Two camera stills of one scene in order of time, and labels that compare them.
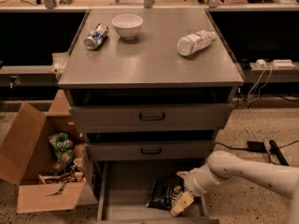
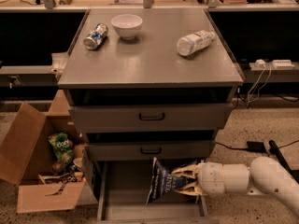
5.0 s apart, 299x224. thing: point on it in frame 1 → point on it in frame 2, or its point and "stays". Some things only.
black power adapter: [256, 147] stays
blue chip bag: [163, 194] → [163, 180]
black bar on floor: [277, 153] stays
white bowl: [127, 25] stays
